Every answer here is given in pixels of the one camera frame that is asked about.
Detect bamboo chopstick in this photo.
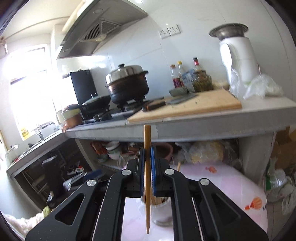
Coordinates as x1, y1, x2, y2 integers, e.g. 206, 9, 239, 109
157, 197, 168, 205
140, 188, 145, 204
151, 195, 159, 205
177, 162, 181, 172
144, 125, 151, 234

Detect left forearm fleece sleeve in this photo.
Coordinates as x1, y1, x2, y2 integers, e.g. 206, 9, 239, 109
4, 206, 53, 240

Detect kitchen cleaver knife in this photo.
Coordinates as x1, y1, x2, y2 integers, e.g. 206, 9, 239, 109
142, 93, 198, 112

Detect white kitchen appliance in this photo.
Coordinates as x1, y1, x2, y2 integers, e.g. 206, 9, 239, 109
209, 22, 260, 93

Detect stack of bowls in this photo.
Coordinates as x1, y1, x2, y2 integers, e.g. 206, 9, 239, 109
105, 141, 121, 160

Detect pink tablecloth table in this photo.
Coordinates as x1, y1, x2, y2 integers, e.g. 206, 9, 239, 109
121, 162, 268, 240

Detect yellow food bag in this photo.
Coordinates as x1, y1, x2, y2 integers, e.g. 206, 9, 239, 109
188, 141, 225, 164

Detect enamel basin stack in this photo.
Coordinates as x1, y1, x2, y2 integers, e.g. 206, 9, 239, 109
62, 104, 83, 128

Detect gas stove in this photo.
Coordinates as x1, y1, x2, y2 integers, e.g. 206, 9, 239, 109
81, 99, 152, 124

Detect black frying pan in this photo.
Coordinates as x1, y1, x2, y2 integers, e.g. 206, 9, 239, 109
64, 95, 111, 111

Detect pink plastic basin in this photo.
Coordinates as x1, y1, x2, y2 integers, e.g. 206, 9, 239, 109
152, 143, 173, 161

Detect floor plastic bags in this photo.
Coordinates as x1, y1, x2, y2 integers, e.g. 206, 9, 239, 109
264, 157, 295, 215

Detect black cooking pot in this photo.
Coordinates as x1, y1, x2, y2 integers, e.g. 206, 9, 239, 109
105, 64, 149, 105

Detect cardboard box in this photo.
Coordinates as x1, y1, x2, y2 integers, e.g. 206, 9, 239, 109
271, 126, 295, 175

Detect wooden cutting board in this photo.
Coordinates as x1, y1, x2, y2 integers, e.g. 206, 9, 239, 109
127, 89, 242, 123

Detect white plastic bag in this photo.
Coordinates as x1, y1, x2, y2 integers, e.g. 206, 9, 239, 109
229, 68, 284, 100

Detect red cap condiment bottle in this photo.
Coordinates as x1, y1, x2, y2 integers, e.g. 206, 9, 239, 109
193, 57, 205, 72

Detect range hood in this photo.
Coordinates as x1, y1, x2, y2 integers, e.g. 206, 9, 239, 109
57, 1, 147, 59

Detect wall power sockets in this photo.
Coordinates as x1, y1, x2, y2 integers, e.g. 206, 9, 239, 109
159, 25, 181, 39

